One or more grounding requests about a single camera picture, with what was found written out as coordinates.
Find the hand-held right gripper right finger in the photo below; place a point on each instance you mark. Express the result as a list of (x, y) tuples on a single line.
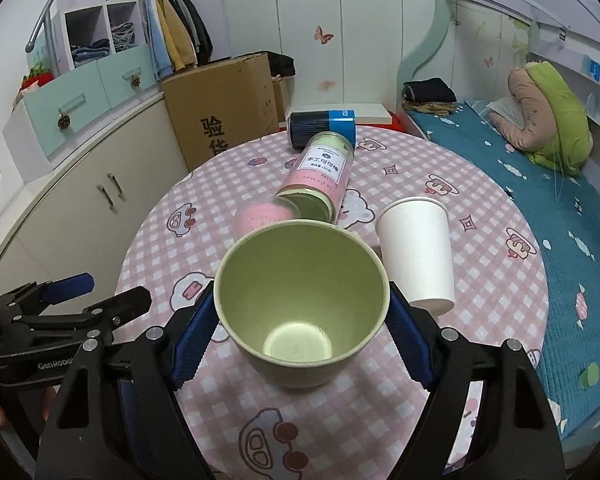
[(410, 340)]

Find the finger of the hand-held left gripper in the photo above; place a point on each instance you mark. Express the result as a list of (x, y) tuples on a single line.
[(125, 305), (72, 284)]

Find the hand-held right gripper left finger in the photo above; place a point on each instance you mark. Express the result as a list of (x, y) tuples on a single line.
[(192, 345)]

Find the green cup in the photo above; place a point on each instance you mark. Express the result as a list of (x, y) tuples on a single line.
[(280, 280)]

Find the white paper cup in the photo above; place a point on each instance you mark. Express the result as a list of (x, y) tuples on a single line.
[(420, 255)]

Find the white curved cabinet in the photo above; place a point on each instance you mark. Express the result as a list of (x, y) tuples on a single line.
[(70, 185)]

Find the pink checked tablecloth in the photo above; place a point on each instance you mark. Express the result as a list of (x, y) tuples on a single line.
[(480, 240)]

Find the pink jar lid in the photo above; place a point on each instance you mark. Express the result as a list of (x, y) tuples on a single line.
[(260, 217)]

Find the mint drawer with pinecone knob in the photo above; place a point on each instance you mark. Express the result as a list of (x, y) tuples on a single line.
[(55, 110), (125, 77)]

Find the blue printed bed sheet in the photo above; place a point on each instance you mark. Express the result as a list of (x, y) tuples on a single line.
[(555, 220)]

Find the clear jar with pink label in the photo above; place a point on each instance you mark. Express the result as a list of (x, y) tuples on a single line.
[(320, 170)]

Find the red plush item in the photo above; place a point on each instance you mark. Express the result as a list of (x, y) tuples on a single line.
[(37, 76)]

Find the large cardboard box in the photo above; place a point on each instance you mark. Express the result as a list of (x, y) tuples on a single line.
[(220, 110)]

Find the white flat box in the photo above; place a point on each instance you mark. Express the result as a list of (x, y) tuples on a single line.
[(375, 112)]

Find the folded jeans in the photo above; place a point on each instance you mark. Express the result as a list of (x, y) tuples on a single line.
[(90, 52)]

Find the dark can with blue band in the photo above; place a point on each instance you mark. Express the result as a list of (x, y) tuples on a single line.
[(315, 127)]

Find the folded black clothes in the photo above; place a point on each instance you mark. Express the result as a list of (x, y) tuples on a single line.
[(430, 90)]

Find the small cardboard box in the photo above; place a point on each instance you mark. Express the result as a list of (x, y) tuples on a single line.
[(281, 100)]

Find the white cubby shelf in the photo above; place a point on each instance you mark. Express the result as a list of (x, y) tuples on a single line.
[(85, 15)]

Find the grey metal handrail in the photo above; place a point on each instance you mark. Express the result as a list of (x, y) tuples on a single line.
[(50, 15)]

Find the green and pink pillows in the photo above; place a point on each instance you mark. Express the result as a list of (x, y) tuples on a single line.
[(555, 110)]

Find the hanging clothes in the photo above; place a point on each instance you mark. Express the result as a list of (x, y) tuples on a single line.
[(175, 30)]

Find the black cloth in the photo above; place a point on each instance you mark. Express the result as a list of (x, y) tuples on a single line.
[(275, 64)]

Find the mint bunk bed frame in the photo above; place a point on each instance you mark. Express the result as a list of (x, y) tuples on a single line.
[(420, 35)]

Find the pink butterfly wall sticker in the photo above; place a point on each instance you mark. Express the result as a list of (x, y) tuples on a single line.
[(323, 35)]

